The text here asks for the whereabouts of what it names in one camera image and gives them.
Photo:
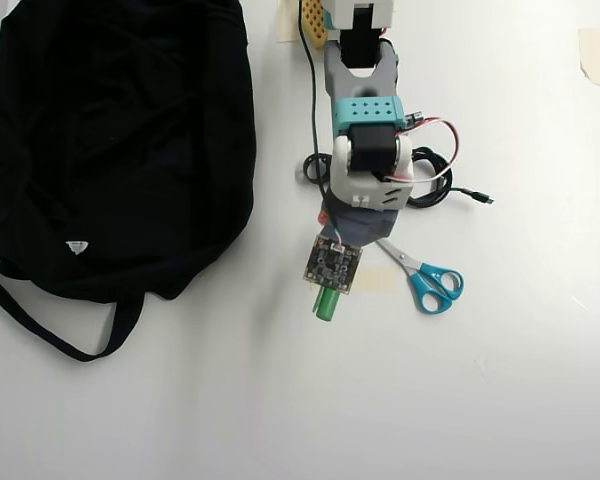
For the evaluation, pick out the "long beige masking tape strip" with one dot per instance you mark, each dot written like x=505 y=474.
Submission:
x=377 y=279

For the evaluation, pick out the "black fabric bag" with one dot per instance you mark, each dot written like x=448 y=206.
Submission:
x=120 y=150

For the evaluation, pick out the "camera circuit board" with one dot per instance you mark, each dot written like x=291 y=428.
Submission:
x=332 y=265

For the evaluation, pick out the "green marker pen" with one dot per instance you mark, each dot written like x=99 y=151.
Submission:
x=327 y=305

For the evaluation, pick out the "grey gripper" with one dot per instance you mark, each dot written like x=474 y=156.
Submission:
x=375 y=226

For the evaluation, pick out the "yellow perforated base block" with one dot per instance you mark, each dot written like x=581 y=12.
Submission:
x=314 y=22

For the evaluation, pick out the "grey teal white robot arm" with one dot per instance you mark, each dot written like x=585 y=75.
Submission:
x=367 y=112

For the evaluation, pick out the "torn beige masking tape strip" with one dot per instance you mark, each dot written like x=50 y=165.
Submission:
x=594 y=55

